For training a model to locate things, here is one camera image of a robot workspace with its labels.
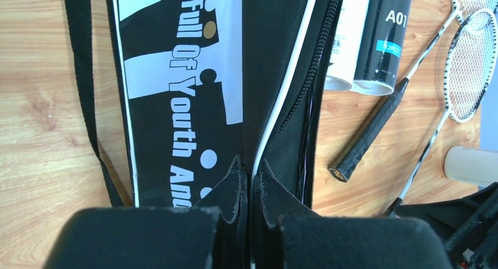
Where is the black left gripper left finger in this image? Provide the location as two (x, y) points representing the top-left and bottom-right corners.
(44, 156), (248, 268)

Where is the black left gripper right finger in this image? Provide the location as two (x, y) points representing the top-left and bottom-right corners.
(253, 161), (451, 268)

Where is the black racket cover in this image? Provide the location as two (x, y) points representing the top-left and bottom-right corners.
(63, 0), (347, 269)

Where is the white shuttlecock tube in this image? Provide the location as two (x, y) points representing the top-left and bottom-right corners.
(325, 0), (370, 91)

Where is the black shuttlecock tube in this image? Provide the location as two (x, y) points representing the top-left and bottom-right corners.
(351, 0), (412, 96)

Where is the white racket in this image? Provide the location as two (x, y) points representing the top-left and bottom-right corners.
(328, 0), (497, 182)
(382, 8), (497, 217)

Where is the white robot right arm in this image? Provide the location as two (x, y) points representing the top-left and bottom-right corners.
(389, 182), (497, 268)

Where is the white tube cap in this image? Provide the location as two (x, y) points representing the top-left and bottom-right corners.
(443, 146), (497, 187)

